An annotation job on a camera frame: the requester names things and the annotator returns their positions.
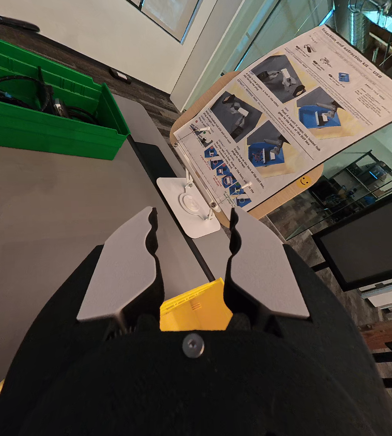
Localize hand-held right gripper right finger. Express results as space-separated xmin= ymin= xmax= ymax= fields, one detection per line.
xmin=225 ymin=207 xmax=311 ymax=321

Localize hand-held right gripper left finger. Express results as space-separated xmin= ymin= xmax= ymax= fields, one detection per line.
xmin=77 ymin=207 xmax=164 ymax=322

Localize yellow plastic bin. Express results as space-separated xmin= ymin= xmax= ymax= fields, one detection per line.
xmin=159 ymin=278 xmax=234 ymax=332

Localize green plastic bin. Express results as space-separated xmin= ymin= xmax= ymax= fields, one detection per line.
xmin=0 ymin=29 xmax=130 ymax=161

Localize black braided cable green plug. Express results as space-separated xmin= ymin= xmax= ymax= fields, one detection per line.
xmin=0 ymin=68 xmax=100 ymax=124

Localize dark flat mat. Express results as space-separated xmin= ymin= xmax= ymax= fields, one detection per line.
xmin=131 ymin=140 xmax=213 ymax=287

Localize white stand base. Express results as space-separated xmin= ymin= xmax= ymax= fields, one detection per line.
xmin=157 ymin=176 xmax=222 ymax=239

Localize black sign stand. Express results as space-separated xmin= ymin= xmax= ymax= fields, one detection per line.
xmin=312 ymin=193 xmax=392 ymax=292

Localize black shelving unit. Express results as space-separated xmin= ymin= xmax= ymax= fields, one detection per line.
xmin=312 ymin=150 xmax=392 ymax=213

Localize wooden beam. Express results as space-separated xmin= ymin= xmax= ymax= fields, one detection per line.
xmin=360 ymin=319 xmax=392 ymax=351

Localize instruction sheet on wooden board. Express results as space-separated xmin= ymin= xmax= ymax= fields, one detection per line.
xmin=169 ymin=26 xmax=392 ymax=220

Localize silver ventilation ducts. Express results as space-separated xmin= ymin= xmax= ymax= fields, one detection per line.
xmin=346 ymin=0 xmax=392 ymax=52

